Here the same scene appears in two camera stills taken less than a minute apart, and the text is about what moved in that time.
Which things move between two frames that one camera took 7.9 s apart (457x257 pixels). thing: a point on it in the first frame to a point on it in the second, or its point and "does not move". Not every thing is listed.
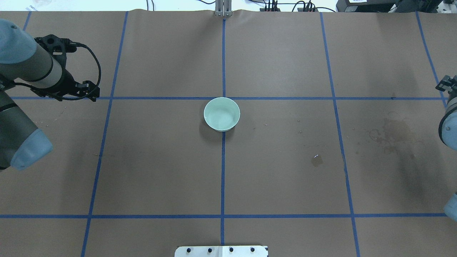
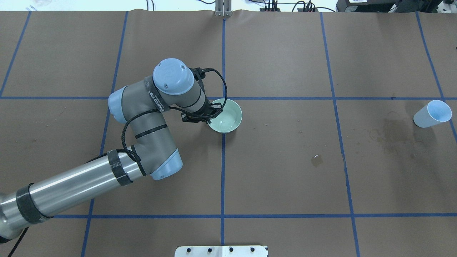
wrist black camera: [57, 46] to [199, 74]
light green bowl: [221, 114] does not move
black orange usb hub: [270, 9] does not move
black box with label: [385, 6] does not move
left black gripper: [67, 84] to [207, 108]
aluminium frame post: [223, 8] does not move
